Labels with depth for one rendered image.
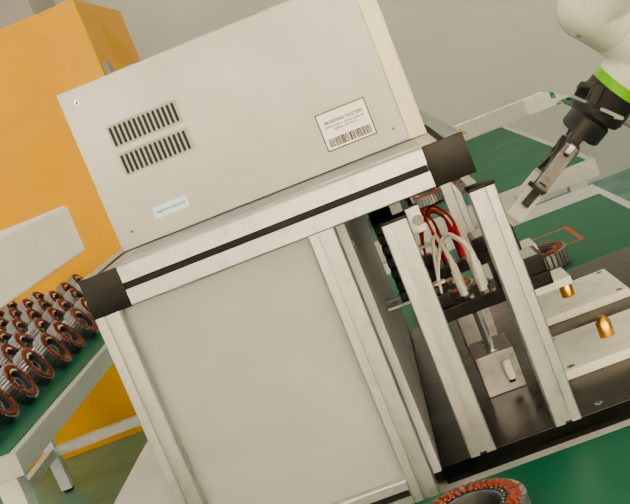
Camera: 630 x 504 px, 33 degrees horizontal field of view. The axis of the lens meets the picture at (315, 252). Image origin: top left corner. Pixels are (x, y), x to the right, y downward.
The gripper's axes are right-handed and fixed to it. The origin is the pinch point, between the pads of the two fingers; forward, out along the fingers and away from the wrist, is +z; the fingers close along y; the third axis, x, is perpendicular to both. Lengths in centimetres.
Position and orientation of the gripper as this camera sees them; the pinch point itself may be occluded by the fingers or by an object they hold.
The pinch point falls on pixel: (519, 205)
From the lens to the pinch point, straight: 195.7
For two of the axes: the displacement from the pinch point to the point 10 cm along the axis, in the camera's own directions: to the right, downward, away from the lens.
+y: 2.6, -2.8, 9.2
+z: -5.5, 7.4, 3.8
